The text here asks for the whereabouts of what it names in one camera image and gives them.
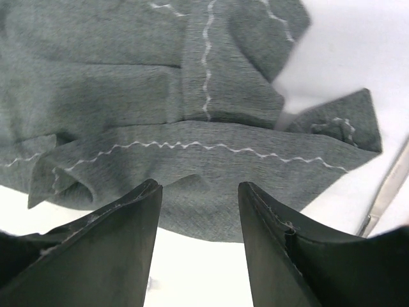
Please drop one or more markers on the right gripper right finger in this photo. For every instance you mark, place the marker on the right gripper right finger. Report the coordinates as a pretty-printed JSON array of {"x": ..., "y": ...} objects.
[{"x": 293, "y": 260}]

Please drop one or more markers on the silver table knife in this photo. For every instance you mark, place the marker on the silver table knife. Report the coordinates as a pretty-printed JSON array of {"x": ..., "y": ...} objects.
[{"x": 388, "y": 190}]

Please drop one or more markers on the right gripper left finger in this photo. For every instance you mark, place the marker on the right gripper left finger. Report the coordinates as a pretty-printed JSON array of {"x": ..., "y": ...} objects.
[{"x": 99, "y": 260}]

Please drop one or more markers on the grey cloth placemat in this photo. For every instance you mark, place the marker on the grey cloth placemat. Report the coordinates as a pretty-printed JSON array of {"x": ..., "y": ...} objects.
[{"x": 99, "y": 96}]

